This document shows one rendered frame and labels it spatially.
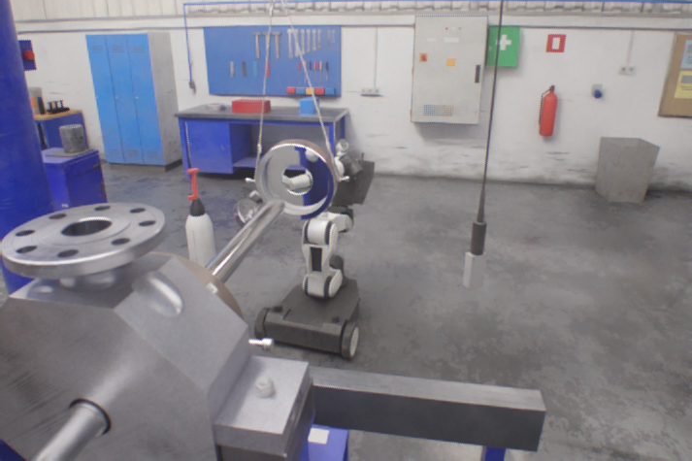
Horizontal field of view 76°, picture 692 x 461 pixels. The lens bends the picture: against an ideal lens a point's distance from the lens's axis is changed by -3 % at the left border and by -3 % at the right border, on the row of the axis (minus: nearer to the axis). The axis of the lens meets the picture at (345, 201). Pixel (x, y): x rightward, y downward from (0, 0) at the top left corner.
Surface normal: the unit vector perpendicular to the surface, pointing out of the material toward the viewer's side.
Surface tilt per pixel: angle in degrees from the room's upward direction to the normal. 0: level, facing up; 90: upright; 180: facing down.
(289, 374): 0
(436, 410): 90
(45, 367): 90
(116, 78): 90
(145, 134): 90
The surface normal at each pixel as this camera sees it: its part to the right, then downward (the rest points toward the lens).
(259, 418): 0.00, -0.94
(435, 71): -0.19, 0.33
